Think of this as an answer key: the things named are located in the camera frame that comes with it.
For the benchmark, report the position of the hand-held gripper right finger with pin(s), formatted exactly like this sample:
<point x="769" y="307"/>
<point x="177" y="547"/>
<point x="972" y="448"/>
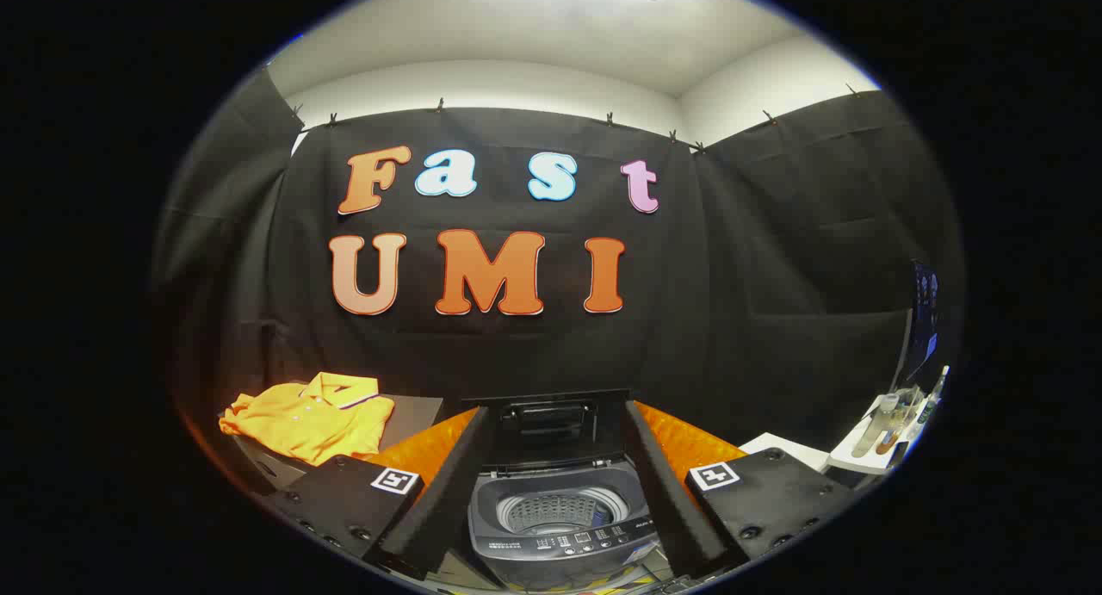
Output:
<point x="667" y="492"/>

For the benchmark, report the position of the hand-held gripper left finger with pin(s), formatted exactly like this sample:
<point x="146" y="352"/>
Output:
<point x="448" y="492"/>

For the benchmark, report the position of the grey washing machine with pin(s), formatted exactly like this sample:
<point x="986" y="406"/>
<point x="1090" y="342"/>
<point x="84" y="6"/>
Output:
<point x="560" y="552"/>

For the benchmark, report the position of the orange polo shirt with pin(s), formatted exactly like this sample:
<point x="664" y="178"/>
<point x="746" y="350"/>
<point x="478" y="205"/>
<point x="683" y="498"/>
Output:
<point x="301" y="423"/>

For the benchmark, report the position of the grey flat-topped stand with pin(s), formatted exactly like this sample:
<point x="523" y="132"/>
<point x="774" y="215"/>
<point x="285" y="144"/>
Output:
<point x="415" y="412"/>

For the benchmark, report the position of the black backdrop cloth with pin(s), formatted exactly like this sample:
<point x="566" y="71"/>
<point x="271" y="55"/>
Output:
<point x="516" y="354"/>

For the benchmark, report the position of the white tray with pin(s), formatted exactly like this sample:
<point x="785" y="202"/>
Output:
<point x="861" y="464"/>

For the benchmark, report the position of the clear plastic bottle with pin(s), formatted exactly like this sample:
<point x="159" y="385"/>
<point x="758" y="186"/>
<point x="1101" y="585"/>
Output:
<point x="874" y="424"/>

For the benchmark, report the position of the bottle with amber liquid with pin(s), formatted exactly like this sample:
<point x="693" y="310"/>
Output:
<point x="897" y="423"/>

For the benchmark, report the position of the slim clear bottle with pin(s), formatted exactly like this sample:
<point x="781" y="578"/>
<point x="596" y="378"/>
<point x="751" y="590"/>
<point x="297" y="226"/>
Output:
<point x="934" y="393"/>

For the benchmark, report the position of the dark monitor screen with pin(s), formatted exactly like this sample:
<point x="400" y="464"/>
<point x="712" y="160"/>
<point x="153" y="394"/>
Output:
<point x="923" y="319"/>

